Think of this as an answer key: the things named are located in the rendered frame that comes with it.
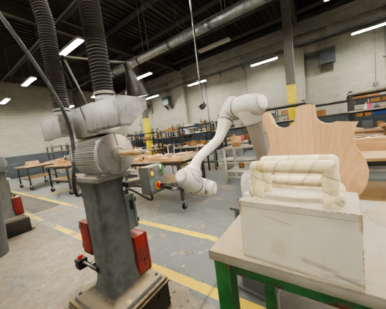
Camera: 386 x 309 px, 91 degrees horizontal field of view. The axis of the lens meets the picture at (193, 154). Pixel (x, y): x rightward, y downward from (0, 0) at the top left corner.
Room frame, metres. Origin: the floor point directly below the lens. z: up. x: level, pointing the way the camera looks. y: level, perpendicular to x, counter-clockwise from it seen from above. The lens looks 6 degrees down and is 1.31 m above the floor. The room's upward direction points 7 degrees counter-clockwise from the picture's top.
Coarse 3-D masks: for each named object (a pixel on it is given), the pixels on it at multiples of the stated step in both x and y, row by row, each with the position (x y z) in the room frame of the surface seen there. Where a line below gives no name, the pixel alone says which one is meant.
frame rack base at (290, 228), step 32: (288, 192) 0.54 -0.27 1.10; (320, 192) 0.51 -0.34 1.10; (256, 224) 0.50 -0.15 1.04; (288, 224) 0.45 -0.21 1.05; (320, 224) 0.41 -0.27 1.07; (352, 224) 0.37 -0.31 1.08; (256, 256) 0.51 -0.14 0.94; (288, 256) 0.45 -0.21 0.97; (320, 256) 0.41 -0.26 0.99; (352, 256) 0.37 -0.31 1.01; (352, 288) 0.38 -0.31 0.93
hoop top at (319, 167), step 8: (304, 160) 0.44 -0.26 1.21; (312, 160) 0.43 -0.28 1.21; (320, 160) 0.42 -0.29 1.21; (328, 160) 0.41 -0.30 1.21; (256, 168) 0.50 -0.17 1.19; (264, 168) 0.49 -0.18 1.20; (272, 168) 0.48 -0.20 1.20; (280, 168) 0.46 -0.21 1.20; (288, 168) 0.45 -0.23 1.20; (296, 168) 0.44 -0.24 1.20; (304, 168) 0.43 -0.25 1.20; (312, 168) 0.42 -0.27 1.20; (320, 168) 0.41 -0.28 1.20; (328, 168) 0.40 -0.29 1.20
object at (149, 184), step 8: (144, 168) 1.32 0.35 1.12; (160, 168) 1.40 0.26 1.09; (144, 176) 1.32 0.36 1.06; (152, 176) 1.32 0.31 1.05; (160, 176) 1.39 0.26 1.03; (144, 184) 1.33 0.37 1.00; (152, 184) 1.32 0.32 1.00; (128, 192) 1.40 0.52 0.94; (136, 192) 1.38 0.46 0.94; (144, 192) 1.34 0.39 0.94; (152, 192) 1.31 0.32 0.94
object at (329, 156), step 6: (264, 156) 0.58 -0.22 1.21; (270, 156) 0.57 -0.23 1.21; (276, 156) 0.55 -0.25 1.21; (282, 156) 0.54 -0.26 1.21; (288, 156) 0.53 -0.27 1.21; (294, 156) 0.52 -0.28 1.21; (300, 156) 0.51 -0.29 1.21; (306, 156) 0.50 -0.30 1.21; (312, 156) 0.49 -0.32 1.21; (318, 156) 0.49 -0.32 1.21; (324, 156) 0.48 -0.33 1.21; (330, 156) 0.47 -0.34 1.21; (336, 156) 0.47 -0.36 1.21
